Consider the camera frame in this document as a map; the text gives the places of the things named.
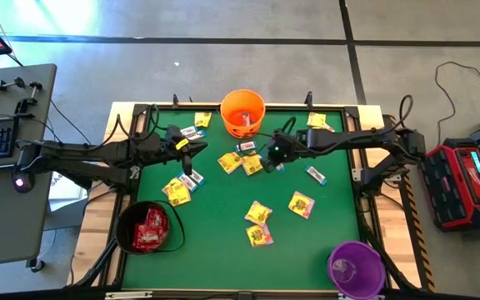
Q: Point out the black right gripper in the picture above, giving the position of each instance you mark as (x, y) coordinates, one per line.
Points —
(286, 153)

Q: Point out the red Skittles candy pack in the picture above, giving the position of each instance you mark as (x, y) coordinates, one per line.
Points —
(146, 239)
(158, 217)

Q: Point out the yellow tape tag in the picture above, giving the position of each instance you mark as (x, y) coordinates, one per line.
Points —
(181, 144)

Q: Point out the black frame clamp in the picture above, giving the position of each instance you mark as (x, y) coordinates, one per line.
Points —
(308, 99)
(175, 101)

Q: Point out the black plastic bucket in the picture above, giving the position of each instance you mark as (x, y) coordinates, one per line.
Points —
(125, 221)

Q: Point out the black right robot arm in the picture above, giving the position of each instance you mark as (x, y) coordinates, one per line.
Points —
(348, 139)

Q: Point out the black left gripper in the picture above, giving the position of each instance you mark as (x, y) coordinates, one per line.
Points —
(175, 135)

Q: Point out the yellow Sour Patch pack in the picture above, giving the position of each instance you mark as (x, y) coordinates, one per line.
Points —
(258, 213)
(228, 162)
(316, 120)
(301, 204)
(203, 119)
(259, 236)
(173, 186)
(180, 199)
(251, 164)
(328, 127)

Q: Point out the green table mat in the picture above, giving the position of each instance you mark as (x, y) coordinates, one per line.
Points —
(223, 258)

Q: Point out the yellow black hazard strip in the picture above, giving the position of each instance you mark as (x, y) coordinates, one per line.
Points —
(420, 250)

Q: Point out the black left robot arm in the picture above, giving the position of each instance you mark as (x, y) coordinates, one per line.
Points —
(98, 152)

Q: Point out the black desk foot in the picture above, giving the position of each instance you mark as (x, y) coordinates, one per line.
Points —
(36, 265)

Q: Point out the metal table bracket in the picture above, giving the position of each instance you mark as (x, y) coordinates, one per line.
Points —
(127, 295)

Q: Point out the white blue candy bar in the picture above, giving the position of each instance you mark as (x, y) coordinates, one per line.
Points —
(197, 177)
(246, 146)
(280, 167)
(246, 119)
(188, 182)
(316, 175)
(197, 135)
(188, 131)

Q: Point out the grey desk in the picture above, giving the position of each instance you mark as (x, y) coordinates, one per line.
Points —
(6, 233)

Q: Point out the black computer mouse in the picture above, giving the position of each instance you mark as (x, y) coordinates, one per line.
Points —
(25, 186)

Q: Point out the orange pumpkin face bucket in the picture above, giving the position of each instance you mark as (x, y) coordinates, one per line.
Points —
(231, 112)

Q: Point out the purple plastic bucket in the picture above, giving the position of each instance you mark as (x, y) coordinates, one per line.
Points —
(356, 271)

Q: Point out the red black tool box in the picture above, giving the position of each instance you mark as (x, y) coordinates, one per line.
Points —
(473, 183)

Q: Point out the black table frame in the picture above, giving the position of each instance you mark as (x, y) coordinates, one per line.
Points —
(277, 107)

